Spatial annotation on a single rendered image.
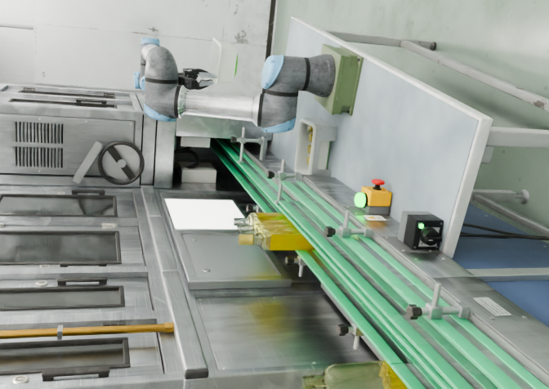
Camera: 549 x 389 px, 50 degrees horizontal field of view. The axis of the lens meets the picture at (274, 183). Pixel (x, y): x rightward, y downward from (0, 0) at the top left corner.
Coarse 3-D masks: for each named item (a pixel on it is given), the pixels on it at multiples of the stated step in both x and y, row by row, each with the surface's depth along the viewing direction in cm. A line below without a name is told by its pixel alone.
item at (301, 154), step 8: (304, 120) 227; (304, 128) 233; (304, 136) 234; (312, 136) 218; (304, 144) 235; (312, 144) 218; (296, 152) 236; (304, 152) 236; (312, 152) 219; (296, 160) 236; (304, 160) 236; (312, 160) 220; (296, 168) 236; (304, 168) 237
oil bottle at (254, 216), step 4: (252, 212) 208; (256, 212) 208; (260, 212) 208; (264, 212) 209; (268, 212) 209; (272, 212) 210; (276, 212) 210; (280, 212) 211; (248, 216) 206; (252, 216) 204; (256, 216) 204; (260, 216) 205; (264, 216) 205; (268, 216) 205; (272, 216) 206; (276, 216) 206; (280, 216) 207; (284, 216) 207; (248, 220) 205; (252, 220) 204; (248, 224) 205
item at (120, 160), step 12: (120, 144) 275; (132, 144) 277; (108, 156) 279; (120, 156) 277; (132, 156) 282; (108, 168) 280; (120, 168) 282; (132, 168) 283; (108, 180) 277; (132, 180) 281
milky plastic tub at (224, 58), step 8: (216, 40) 254; (216, 48) 264; (224, 48) 246; (232, 48) 248; (216, 56) 266; (224, 56) 246; (232, 56) 248; (216, 64) 267; (224, 64) 248; (232, 64) 249; (216, 72) 268; (224, 72) 249; (232, 72) 250; (216, 80) 249; (224, 80) 250; (232, 80) 252
